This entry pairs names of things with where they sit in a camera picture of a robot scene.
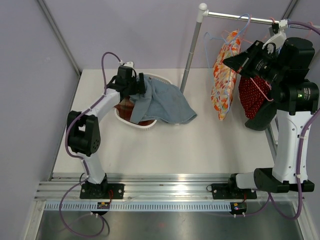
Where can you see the red polka dot skirt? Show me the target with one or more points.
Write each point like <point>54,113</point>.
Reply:
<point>253,92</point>

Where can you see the light blue denim skirt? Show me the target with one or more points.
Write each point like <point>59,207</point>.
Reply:
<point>161,102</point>

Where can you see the orange floral skirt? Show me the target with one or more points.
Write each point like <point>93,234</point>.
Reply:
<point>224,82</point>

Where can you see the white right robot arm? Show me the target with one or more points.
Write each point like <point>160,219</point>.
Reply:
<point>294,104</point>

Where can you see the aluminium mounting rail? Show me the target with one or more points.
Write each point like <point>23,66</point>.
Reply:
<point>137,187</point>

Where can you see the dark dotted skirt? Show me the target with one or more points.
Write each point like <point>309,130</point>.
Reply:
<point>263,117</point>

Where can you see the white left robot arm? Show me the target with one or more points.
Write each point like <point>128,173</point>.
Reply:
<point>83,137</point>

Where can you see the red plaid skirt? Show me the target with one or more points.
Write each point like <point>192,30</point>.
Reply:
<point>124,110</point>

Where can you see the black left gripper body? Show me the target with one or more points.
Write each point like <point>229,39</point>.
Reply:
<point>133,87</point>

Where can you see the pink wire hanger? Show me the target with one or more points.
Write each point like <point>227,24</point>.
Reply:
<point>235,38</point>

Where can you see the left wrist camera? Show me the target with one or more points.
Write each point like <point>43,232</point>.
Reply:
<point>127,64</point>

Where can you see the white slotted cable duct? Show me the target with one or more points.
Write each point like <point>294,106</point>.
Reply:
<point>140,206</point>

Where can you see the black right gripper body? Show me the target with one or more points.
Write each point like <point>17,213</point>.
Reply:
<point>259,63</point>

